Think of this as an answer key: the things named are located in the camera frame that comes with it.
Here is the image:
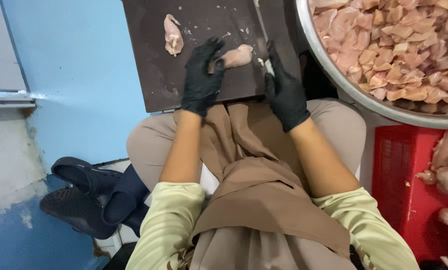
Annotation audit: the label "person's left hand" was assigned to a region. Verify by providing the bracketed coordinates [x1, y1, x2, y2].
[181, 37, 226, 117]

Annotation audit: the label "person's right hand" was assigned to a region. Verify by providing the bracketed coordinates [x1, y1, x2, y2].
[264, 40, 311, 133]

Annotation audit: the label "raw chicken breast piece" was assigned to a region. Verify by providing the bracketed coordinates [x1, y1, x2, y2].
[208, 44, 254, 74]

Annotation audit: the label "steel kitchen knife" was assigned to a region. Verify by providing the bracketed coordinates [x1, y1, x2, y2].
[253, 0, 276, 76]

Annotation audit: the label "large steel bowl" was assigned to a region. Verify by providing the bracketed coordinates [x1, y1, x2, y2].
[295, 0, 448, 130]

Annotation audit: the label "dark brown cutting board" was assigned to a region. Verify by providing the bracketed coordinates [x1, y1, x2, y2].
[121, 0, 302, 113]

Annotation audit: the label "raw chicken piece with fat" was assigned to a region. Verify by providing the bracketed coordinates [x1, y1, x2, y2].
[163, 14, 184, 57]

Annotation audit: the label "small chicken scraps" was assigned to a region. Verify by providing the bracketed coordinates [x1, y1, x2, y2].
[177, 4, 266, 67]

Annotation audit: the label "beige trousers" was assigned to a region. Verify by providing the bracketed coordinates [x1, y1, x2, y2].
[126, 98, 367, 193]

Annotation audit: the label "brown apron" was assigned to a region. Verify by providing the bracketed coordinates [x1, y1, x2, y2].
[173, 102, 356, 270]

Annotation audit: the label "white plastic stool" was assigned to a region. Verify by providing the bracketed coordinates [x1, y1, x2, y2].
[94, 159, 220, 259]

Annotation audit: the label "pile of cut chicken pieces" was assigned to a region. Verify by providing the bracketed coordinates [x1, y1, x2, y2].
[309, 0, 448, 115]

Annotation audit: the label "red plastic crate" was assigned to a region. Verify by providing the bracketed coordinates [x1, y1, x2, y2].
[372, 124, 448, 270]

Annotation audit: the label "black clog shoe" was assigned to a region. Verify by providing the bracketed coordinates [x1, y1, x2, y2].
[39, 187, 118, 240]
[51, 156, 124, 196]

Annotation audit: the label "light green long-sleeved shirt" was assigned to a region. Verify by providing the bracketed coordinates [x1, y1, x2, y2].
[125, 182, 420, 270]

